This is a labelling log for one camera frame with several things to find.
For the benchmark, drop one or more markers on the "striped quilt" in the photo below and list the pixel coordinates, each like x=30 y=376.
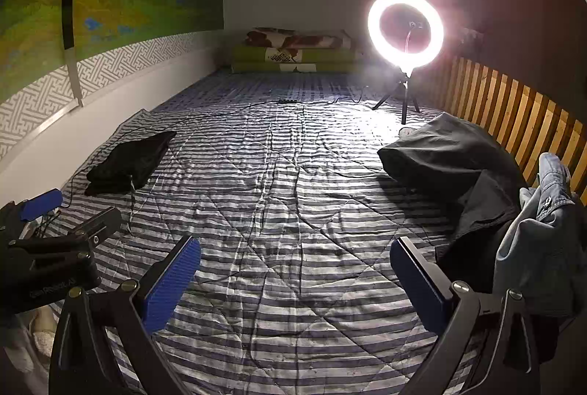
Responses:
x=275 y=193

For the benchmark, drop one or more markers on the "black and white hanging strip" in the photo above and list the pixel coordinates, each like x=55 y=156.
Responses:
x=69 y=9

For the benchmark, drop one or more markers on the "white cloth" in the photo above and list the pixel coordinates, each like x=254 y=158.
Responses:
x=41 y=330

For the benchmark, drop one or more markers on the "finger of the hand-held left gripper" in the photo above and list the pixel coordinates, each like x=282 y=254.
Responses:
x=41 y=203
x=98 y=224

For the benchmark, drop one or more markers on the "stack of green pillows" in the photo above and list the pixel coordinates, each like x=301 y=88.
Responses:
x=298 y=39

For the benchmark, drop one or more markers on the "black tripod stand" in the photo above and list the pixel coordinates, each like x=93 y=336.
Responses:
x=405 y=96

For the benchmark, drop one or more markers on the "folded black garment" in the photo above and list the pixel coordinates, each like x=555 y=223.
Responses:
x=128 y=161

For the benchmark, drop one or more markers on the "black garment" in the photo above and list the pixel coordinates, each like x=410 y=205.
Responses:
x=128 y=161
x=449 y=156

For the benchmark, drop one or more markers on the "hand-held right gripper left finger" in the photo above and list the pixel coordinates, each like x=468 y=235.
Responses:
x=169 y=280

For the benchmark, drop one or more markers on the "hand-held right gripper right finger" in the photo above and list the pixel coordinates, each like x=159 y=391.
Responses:
x=419 y=291

